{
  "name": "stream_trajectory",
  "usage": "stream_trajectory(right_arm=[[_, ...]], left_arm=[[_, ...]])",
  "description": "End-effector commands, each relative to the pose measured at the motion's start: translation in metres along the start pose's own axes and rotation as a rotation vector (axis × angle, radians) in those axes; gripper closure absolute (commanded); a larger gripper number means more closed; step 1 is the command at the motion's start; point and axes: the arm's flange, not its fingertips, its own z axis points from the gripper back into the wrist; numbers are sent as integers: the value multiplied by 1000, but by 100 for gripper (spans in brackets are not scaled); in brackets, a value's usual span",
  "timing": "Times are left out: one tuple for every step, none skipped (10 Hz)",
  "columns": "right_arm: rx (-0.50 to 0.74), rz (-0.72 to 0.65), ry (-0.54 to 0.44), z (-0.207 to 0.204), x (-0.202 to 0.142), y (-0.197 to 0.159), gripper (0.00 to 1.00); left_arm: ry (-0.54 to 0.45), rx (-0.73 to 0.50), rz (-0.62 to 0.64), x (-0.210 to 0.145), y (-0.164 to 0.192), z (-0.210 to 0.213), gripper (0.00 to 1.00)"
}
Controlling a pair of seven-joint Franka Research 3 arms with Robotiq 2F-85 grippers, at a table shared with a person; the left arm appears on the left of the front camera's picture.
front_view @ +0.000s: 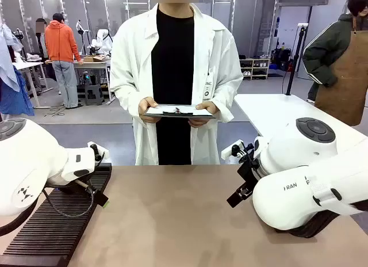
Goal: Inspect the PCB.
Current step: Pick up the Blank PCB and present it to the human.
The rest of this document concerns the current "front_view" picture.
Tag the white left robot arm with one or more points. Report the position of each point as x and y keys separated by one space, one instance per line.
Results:
x=28 y=163

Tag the person in orange hoodie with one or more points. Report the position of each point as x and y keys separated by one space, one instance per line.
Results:
x=59 y=39

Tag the white background stand device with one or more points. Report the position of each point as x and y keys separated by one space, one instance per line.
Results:
x=80 y=28

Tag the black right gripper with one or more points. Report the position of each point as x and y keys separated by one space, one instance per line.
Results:
x=248 y=173

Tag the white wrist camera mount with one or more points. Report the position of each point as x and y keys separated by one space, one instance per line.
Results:
x=227 y=152
x=90 y=146

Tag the white background workbench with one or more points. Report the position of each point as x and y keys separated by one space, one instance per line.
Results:
x=92 y=64

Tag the wooden shoe shelf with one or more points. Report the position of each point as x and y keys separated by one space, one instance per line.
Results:
x=256 y=69

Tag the grey clipboard with paper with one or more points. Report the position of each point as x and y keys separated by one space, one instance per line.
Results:
x=172 y=111

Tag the black camera stand pole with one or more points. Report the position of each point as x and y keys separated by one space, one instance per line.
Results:
x=297 y=48

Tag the person in dark clothes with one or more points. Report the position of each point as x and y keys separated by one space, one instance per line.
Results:
x=41 y=34

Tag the person in white lab coat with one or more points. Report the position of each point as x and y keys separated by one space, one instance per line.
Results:
x=129 y=62

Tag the person's left hand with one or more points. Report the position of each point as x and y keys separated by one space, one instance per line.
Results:
x=205 y=105

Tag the light blue hanging garment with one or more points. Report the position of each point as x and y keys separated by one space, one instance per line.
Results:
x=8 y=57

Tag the white table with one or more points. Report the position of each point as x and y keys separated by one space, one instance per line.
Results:
x=273 y=108

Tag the person in brown apron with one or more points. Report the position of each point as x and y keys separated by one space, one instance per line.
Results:
x=345 y=65

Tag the person's right forearm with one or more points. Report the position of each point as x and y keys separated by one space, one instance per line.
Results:
x=123 y=91

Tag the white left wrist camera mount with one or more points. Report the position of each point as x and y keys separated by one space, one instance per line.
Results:
x=90 y=146

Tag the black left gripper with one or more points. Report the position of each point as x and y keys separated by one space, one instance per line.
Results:
x=76 y=187

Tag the black slotted PCB rack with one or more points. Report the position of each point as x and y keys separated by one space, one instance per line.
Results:
x=57 y=229

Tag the person's right hand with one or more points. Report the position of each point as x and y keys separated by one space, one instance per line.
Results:
x=148 y=117

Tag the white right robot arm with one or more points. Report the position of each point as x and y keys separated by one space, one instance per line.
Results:
x=287 y=152

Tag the black step stool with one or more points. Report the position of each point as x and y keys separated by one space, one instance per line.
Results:
x=93 y=94

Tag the person in blue shirt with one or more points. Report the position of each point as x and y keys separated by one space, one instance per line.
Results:
x=14 y=100

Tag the person's left forearm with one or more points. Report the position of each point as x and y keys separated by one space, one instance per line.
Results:
x=230 y=91

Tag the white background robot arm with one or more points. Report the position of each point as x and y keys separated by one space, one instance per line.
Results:
x=100 y=37

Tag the cardboard box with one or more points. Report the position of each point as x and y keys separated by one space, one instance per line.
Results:
x=93 y=58

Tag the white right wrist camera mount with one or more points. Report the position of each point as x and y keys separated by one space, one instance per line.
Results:
x=227 y=152

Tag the white name badge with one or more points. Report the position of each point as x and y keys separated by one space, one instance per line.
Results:
x=207 y=87

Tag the white background desk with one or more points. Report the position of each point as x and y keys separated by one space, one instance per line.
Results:
x=28 y=65

